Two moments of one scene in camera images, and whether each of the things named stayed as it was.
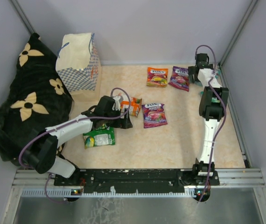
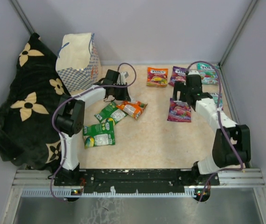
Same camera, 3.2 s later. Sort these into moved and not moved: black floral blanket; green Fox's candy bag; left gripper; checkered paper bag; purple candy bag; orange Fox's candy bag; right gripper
Moved: left gripper; right gripper
Not moved: orange Fox's candy bag; purple candy bag; black floral blanket; checkered paper bag; green Fox's candy bag
